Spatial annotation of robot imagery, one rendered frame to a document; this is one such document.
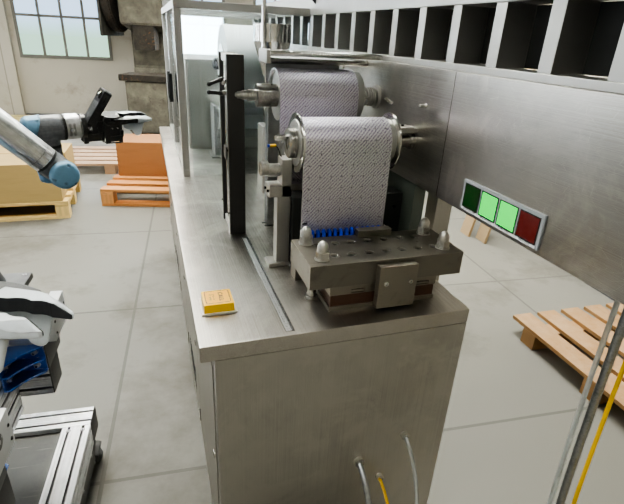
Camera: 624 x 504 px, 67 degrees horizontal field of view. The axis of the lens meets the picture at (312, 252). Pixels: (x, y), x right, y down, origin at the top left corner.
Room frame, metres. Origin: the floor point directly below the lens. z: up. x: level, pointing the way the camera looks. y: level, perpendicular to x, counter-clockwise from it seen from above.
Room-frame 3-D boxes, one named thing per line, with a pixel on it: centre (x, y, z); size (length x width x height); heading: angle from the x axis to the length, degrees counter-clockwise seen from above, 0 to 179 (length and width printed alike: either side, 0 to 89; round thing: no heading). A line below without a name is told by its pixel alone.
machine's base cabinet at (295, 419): (2.10, 0.31, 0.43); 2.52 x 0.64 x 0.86; 19
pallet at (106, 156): (5.37, 2.82, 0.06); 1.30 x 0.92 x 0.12; 104
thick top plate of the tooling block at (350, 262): (1.08, -0.16, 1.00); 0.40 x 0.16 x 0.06; 109
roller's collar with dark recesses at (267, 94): (1.43, 0.16, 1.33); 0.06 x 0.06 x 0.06; 19
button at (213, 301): (0.97, 0.22, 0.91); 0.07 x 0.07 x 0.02; 19
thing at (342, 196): (1.18, -0.08, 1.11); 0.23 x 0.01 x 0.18; 109
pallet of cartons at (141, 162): (4.54, 1.32, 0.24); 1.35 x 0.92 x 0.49; 98
